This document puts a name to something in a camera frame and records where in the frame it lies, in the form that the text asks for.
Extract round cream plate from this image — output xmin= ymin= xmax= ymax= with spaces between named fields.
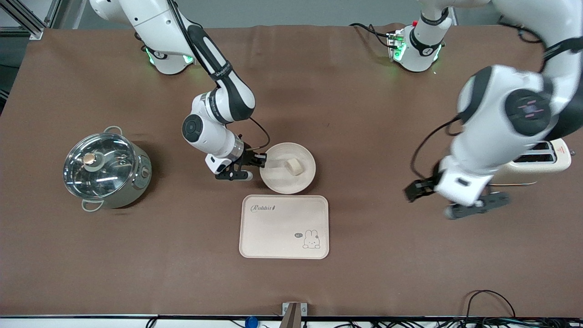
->
xmin=259 ymin=142 xmax=317 ymax=195

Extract cream rabbit print tray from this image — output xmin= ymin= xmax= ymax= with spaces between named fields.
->
xmin=239 ymin=195 xmax=330 ymax=260

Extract steel electric cooking pot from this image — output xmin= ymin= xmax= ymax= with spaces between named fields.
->
xmin=64 ymin=126 xmax=153 ymax=213

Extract cream two-slot toaster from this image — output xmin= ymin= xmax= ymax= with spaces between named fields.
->
xmin=490 ymin=138 xmax=573 ymax=187

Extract glass pot lid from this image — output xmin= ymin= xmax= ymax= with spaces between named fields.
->
xmin=63 ymin=133 xmax=138 ymax=200

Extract brown table cover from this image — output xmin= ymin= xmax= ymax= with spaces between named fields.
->
xmin=0 ymin=23 xmax=583 ymax=318

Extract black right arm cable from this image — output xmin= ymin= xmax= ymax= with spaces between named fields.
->
xmin=239 ymin=117 xmax=271 ymax=152

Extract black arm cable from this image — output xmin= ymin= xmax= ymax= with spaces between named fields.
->
xmin=239 ymin=117 xmax=271 ymax=152
xmin=410 ymin=115 xmax=463 ymax=183

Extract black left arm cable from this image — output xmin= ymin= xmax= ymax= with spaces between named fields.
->
xmin=410 ymin=115 xmax=463 ymax=183

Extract black looped floor cable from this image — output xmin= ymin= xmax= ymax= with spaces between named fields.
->
xmin=465 ymin=289 xmax=517 ymax=319

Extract metal base connector bracket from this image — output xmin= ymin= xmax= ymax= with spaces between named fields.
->
xmin=387 ymin=29 xmax=407 ymax=63

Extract grey metal edge bracket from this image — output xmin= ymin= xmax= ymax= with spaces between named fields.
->
xmin=281 ymin=302 xmax=308 ymax=328

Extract black base cable bundle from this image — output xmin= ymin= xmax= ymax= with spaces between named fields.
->
xmin=349 ymin=22 xmax=393 ymax=49

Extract aluminium frame profile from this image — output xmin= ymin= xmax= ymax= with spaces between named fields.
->
xmin=0 ymin=0 xmax=63 ymax=41

